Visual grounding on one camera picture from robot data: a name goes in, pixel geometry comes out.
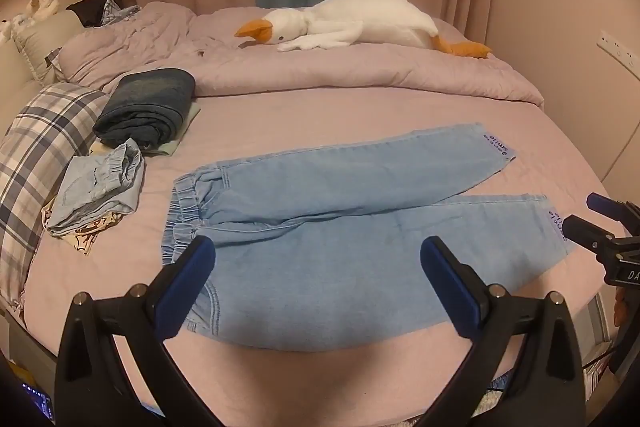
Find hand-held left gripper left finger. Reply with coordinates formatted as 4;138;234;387
54;235;223;427

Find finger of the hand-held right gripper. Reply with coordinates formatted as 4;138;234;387
564;214;618;258
587;192;632;236

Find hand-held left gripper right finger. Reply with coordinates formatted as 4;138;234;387
415;236;586;427

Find light blue denim pants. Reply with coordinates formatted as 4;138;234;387
161;122;576;352

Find cream patterned cloth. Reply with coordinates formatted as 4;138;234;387
42;202;123;255

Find folded light green cloth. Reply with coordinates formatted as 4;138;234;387
90;104;202;158

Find folded light denim shorts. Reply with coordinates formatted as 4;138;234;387
47;138;146;237

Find folded dark jeans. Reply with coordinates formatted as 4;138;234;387
93;68;197;152

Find plaid pillow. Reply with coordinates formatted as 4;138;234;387
0;82;111;308

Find black electronic device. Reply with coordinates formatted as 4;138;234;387
12;362;56;423

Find pink duvet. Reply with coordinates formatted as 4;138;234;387
59;3;546;110

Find white goose plush toy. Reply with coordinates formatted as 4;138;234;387
235;0;493;59

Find blue plaid shirt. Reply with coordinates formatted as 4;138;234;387
100;0;143;28

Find beige pillow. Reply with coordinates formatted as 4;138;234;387
12;9;83;85

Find dark cloth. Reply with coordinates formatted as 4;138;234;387
66;0;113;28

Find cream plush toy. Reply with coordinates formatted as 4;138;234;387
10;0;60;28

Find white wall outlet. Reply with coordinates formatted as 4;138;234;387
597;30;640;75

